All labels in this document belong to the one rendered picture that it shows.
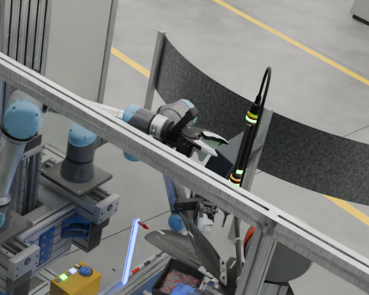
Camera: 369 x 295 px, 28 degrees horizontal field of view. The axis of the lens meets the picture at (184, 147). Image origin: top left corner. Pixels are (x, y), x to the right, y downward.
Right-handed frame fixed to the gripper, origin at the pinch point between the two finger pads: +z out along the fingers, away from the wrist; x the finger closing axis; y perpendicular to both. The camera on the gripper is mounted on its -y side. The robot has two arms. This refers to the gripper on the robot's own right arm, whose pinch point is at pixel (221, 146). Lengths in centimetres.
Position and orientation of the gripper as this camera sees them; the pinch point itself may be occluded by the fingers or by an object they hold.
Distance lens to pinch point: 238.6
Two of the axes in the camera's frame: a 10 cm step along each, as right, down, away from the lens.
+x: -4.3, 4.0, -8.0
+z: 8.8, 3.8, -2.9
